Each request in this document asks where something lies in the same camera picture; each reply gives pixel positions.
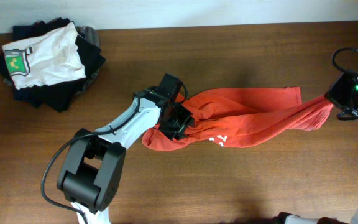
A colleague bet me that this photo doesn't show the grey folded garment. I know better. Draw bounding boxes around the grey folded garment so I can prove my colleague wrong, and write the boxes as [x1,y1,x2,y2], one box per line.
[76,26,100,95]

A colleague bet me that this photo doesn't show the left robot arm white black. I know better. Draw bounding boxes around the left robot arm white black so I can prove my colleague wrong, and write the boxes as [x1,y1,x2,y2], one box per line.
[57,86,193,223]

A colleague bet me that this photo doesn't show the white folded t-shirt green print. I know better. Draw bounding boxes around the white folded t-shirt green print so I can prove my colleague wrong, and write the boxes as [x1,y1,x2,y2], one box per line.
[2,22,86,90]

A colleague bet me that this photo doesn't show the black folded garment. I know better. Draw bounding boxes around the black folded garment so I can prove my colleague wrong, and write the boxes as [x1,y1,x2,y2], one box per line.
[0,17,106,112]

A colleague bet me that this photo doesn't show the navy folded garment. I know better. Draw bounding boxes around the navy folded garment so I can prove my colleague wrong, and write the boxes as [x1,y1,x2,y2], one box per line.
[12,88,42,108]

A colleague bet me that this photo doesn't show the orange red t-shirt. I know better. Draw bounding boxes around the orange red t-shirt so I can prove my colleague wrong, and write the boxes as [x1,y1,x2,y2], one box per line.
[141,87,333,151]

